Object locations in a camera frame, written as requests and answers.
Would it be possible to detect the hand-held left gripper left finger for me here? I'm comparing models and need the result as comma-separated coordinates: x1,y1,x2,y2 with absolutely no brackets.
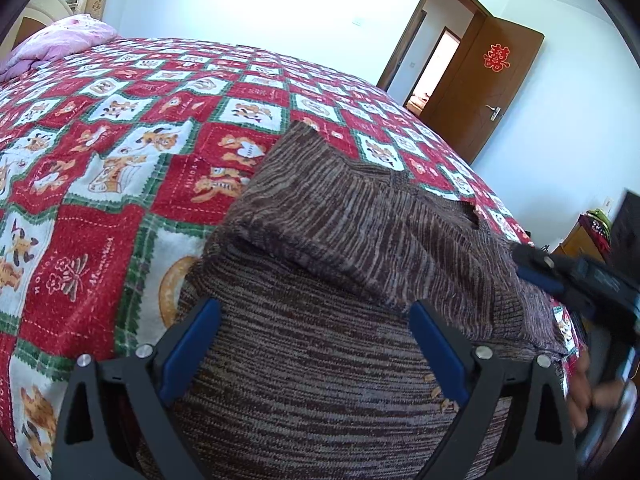
50,297,222,480

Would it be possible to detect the brown wooden door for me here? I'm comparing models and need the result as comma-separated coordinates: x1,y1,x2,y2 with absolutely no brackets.
425,15,545,166

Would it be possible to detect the person's right hand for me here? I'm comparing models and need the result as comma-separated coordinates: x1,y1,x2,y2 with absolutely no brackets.
567,347,627,433

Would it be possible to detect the pink quilt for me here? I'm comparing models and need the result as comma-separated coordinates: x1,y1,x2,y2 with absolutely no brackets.
0,14,120,83

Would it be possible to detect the cream wooden headboard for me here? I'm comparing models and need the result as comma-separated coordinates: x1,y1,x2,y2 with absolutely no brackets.
0,0,76,56

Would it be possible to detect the wooden cabinet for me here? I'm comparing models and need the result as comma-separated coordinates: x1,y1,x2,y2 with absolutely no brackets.
557,222,608,267

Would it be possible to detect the brown door frame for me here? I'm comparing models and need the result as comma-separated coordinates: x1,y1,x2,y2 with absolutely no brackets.
376,0,488,93

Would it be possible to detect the red paper door decoration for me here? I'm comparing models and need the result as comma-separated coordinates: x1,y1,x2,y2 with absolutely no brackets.
482,42,511,73

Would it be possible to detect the red white printed blanket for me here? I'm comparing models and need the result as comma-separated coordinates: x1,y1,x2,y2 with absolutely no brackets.
0,37,590,480

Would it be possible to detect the red green cloth pile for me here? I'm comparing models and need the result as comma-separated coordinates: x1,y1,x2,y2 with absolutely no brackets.
577,209,614,256

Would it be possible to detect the brown knit sweater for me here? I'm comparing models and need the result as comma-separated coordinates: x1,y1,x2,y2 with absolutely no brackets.
135,120,568,480

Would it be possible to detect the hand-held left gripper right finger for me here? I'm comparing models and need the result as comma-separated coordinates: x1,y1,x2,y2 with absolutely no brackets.
409,300,579,480

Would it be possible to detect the dark flat screen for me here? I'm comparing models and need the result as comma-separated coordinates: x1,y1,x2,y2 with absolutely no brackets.
607,187,640,281

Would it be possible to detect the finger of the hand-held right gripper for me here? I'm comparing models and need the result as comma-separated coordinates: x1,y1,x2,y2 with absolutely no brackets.
516,266,601,322
511,242,571,277

